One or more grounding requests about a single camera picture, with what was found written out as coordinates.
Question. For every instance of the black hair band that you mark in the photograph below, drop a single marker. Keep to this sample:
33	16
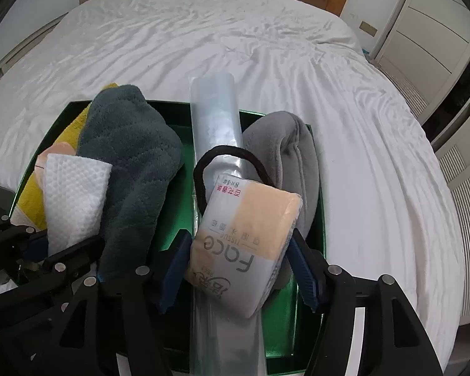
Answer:
219	149

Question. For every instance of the tissue pack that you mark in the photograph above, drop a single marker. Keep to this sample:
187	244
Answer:
239	243

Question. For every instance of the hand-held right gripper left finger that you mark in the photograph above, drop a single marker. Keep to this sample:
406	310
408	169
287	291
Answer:
176	270

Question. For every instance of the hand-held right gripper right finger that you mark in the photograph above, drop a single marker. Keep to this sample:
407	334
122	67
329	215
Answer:
303	274

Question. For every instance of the green box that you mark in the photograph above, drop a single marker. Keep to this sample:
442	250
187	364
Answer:
313	254

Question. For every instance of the grey fleece cloth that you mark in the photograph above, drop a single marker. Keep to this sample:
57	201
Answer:
290	152

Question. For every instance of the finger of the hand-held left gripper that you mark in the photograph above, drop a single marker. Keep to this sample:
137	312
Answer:
39	244
11	230

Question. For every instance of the yellow cloth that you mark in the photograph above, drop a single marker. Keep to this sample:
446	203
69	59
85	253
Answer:
68	135

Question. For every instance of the white wardrobe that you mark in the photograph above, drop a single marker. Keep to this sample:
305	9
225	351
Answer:
427	27

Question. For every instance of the dark teal fleece towel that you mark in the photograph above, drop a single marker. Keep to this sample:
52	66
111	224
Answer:
133	156

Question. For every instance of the white bed sheet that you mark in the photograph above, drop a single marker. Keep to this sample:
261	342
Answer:
219	47

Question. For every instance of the white textured cloth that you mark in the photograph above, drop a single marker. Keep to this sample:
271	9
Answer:
74	196

